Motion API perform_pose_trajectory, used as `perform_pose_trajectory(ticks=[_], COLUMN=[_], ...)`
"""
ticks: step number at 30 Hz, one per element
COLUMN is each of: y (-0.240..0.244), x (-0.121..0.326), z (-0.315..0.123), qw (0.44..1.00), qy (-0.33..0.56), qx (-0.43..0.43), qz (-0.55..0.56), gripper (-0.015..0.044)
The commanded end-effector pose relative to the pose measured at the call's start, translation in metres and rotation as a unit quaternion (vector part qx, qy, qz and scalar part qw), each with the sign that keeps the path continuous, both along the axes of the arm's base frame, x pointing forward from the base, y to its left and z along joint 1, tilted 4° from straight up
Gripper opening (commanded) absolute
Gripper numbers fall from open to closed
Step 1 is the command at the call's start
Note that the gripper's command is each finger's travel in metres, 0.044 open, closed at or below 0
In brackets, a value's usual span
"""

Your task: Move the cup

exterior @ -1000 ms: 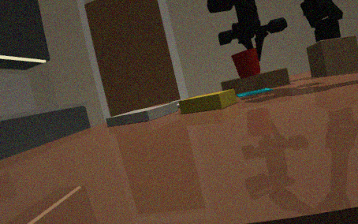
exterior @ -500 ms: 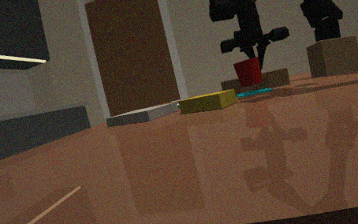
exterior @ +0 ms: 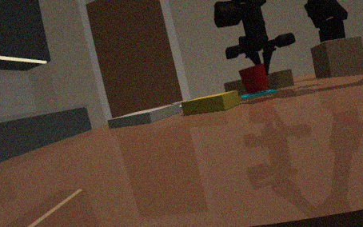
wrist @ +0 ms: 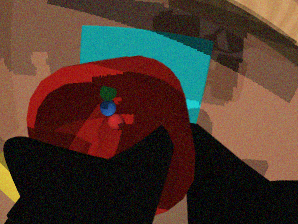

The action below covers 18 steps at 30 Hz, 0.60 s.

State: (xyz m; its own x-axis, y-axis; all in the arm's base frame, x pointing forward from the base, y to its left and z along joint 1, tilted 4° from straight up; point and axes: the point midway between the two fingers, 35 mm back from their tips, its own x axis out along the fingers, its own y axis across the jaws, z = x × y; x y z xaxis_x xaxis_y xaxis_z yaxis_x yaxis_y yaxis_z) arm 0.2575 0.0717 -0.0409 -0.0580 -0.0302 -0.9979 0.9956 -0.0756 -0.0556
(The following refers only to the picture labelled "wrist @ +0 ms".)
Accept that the dark blue marble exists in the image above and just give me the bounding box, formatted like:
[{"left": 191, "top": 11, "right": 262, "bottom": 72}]
[{"left": 101, "top": 100, "right": 116, "bottom": 117}]

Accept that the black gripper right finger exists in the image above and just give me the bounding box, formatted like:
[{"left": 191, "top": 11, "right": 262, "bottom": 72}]
[{"left": 186, "top": 123, "right": 298, "bottom": 224}]

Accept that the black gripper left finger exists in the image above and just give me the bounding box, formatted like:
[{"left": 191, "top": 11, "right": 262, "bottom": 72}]
[{"left": 3, "top": 125, "right": 174, "bottom": 224}]

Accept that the small red ball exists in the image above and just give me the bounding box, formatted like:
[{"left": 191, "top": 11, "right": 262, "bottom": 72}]
[{"left": 108, "top": 115, "right": 124, "bottom": 129}]

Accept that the green marble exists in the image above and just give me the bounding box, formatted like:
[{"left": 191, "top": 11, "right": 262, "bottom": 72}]
[{"left": 100, "top": 85, "right": 117, "bottom": 101}]

